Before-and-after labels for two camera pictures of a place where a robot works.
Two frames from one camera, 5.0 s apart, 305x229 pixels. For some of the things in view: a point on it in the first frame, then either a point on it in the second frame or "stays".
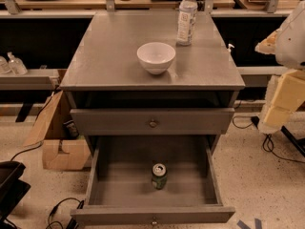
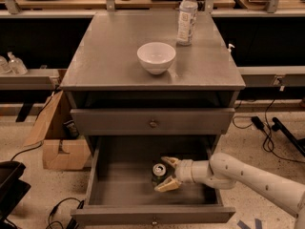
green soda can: [159, 176] stays
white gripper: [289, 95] → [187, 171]
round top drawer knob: [152, 124] stays
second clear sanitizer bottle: [4, 66] stays
